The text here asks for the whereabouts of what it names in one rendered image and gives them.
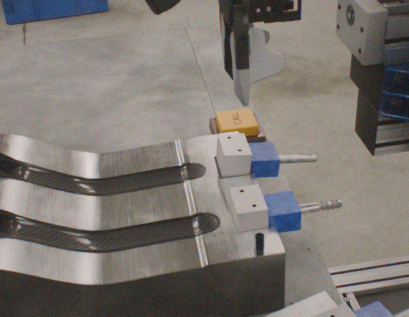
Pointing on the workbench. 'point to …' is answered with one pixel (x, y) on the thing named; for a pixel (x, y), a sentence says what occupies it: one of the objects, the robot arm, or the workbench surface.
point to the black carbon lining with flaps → (72, 182)
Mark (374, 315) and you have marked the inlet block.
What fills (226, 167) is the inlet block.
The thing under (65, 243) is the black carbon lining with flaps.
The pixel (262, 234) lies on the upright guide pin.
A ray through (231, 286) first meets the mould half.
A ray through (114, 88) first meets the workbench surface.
